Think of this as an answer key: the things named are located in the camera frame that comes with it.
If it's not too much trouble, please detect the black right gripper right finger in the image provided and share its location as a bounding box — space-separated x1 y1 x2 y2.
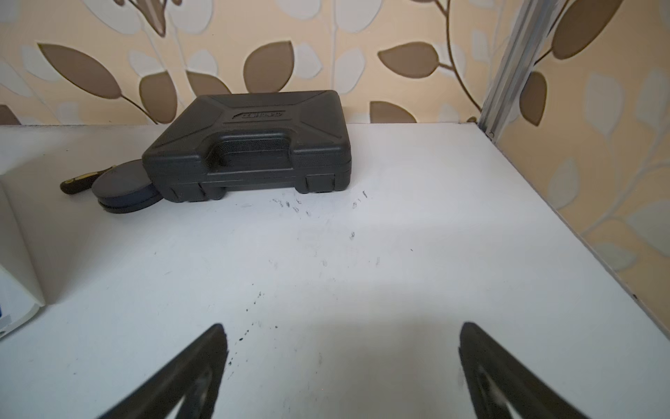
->
459 322 586 418

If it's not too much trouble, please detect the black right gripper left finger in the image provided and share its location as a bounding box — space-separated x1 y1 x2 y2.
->
102 323 229 418

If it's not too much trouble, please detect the silver laptop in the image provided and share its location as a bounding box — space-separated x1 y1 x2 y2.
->
0 180 47 339

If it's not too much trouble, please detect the dark round disc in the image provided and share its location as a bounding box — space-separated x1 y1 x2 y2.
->
92 160 163 214

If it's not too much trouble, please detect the black plastic tool case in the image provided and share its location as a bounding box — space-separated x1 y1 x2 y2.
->
141 90 352 203

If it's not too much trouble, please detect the aluminium frame post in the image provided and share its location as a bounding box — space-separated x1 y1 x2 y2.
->
477 1 567 143

